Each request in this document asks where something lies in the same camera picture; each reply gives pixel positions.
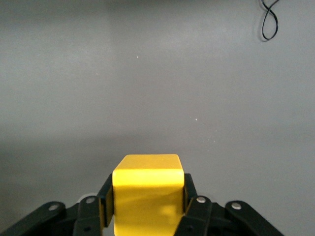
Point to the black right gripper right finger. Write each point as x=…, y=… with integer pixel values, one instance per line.
x=201, y=216

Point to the yellow cube block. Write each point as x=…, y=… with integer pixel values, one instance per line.
x=147, y=194

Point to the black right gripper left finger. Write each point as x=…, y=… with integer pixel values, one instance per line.
x=83, y=216

